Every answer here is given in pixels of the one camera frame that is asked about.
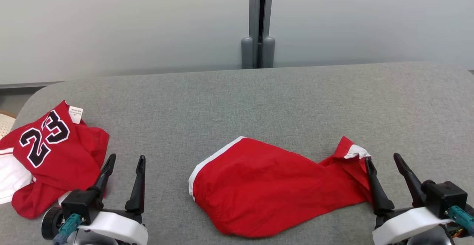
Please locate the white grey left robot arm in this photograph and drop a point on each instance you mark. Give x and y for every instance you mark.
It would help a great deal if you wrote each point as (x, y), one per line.
(50, 222)

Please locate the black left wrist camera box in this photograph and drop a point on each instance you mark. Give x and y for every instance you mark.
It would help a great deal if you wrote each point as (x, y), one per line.
(79, 202)

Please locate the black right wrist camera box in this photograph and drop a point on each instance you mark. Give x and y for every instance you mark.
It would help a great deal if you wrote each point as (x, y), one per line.
(444, 197)

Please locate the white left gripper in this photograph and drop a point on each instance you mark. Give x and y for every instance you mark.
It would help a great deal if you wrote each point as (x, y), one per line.
(118, 226)

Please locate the red number 23 basketball jersey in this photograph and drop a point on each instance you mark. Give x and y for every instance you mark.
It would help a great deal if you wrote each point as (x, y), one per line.
(70, 163)

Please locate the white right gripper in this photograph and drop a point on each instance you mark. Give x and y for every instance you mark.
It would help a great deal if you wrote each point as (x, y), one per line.
(403, 224)

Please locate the red shorts with white trim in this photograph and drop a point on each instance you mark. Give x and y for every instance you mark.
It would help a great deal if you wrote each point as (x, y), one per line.
(266, 185)

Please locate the grey partition post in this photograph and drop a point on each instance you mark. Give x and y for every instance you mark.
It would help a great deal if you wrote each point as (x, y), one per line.
(261, 15)

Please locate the cream perforated laundry basket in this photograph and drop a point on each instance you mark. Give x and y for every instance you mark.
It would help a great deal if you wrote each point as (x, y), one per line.
(5, 124)

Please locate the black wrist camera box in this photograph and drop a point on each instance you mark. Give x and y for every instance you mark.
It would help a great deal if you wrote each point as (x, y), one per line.
(444, 197)
(79, 202)

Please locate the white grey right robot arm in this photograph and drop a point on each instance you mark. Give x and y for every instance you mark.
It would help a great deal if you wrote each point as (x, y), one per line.
(431, 238)

